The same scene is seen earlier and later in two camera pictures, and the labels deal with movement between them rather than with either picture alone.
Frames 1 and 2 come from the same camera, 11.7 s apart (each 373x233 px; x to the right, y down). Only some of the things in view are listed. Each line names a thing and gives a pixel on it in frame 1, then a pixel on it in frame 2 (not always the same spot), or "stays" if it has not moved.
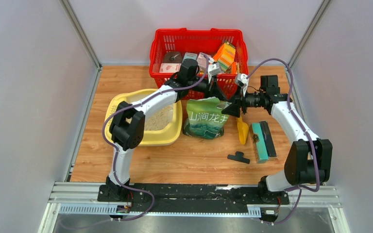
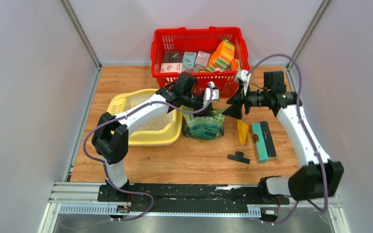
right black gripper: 233,109 stays
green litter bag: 205,119 stays
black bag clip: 239,156 stays
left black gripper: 212,90 -> 207,111
